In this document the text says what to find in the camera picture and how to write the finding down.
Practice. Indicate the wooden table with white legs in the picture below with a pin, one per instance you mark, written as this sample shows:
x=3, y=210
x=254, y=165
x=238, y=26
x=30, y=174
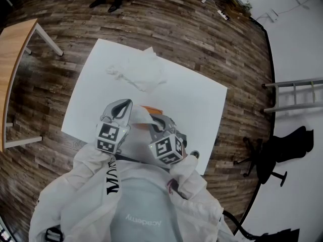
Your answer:
x=12, y=49

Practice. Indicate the black office chair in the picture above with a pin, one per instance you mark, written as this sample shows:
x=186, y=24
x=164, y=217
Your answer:
x=277, y=152

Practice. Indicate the person's left forearm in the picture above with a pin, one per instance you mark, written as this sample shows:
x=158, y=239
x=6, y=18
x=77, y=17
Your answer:
x=93, y=162

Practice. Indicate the person's grey shirt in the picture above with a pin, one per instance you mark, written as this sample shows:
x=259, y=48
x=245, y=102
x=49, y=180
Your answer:
x=143, y=205

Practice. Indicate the person's white jacket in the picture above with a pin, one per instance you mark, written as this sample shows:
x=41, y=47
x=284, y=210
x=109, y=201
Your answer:
x=75, y=205

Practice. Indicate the small white device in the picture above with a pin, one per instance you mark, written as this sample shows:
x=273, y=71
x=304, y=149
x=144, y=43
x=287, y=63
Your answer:
x=272, y=14

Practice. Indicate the white tissue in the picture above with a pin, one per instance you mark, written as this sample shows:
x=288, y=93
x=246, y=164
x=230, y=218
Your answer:
x=149, y=68
x=121, y=75
x=141, y=115

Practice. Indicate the white power strip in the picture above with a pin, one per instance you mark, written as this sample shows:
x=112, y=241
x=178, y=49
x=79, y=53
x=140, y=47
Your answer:
x=223, y=14

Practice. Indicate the orange tissue box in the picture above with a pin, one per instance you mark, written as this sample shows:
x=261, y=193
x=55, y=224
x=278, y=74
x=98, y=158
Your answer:
x=151, y=109

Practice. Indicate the cardboard box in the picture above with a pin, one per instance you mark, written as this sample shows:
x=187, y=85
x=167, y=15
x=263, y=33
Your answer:
x=237, y=10

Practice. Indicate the person's right forearm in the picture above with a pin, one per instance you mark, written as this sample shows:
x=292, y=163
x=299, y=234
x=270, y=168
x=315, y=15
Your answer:
x=185, y=171

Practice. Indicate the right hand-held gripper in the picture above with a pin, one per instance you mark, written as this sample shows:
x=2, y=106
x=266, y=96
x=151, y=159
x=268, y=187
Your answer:
x=165, y=149

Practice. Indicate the silver ladder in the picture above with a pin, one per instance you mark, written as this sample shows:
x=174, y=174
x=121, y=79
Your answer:
x=295, y=94

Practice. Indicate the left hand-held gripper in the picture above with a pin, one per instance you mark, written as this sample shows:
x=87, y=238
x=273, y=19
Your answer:
x=107, y=135

